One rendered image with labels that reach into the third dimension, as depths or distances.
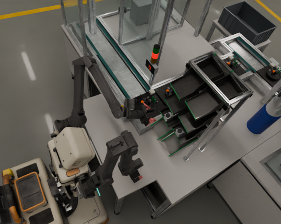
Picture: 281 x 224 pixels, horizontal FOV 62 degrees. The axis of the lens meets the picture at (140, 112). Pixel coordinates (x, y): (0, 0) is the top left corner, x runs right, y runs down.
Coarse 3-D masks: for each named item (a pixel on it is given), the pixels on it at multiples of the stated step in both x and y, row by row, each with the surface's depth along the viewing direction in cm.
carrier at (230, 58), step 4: (228, 56) 240; (232, 56) 241; (224, 60) 239; (228, 60) 240; (232, 60) 240; (232, 64) 229; (236, 64) 232; (232, 68) 231; (236, 68) 232; (240, 68) 235; (236, 72) 232; (240, 72) 232; (244, 72) 233
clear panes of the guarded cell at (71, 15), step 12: (72, 0) 197; (84, 0) 240; (96, 0) 248; (108, 0) 256; (180, 0) 261; (72, 12) 211; (84, 12) 251; (96, 12) 260; (108, 12) 268; (180, 12) 269; (72, 24) 226
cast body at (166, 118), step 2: (168, 112) 160; (170, 112) 160; (164, 114) 161; (166, 114) 159; (168, 114) 159; (170, 114) 159; (172, 114) 162; (164, 116) 163; (166, 116) 158; (168, 116) 158; (170, 116) 159; (172, 116) 158; (174, 116) 163; (164, 118) 163; (166, 118) 159; (168, 118) 159; (170, 118) 159; (172, 118) 160; (166, 120) 162; (168, 120) 161; (170, 120) 163; (166, 122) 163
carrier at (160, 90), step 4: (172, 80) 213; (168, 84) 212; (156, 88) 208; (160, 88) 209; (164, 88) 209; (168, 88) 205; (172, 88) 208; (156, 92) 206; (160, 92) 206; (164, 92) 207; (172, 92) 203; (160, 96) 204; (164, 96) 204; (164, 100) 202; (164, 104) 202
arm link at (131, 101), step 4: (124, 100) 140; (128, 100) 139; (132, 100) 138; (124, 104) 140; (128, 104) 139; (132, 104) 138; (124, 108) 140; (116, 112) 140; (120, 112) 139; (124, 112) 141; (116, 116) 140; (120, 116) 139; (124, 116) 141
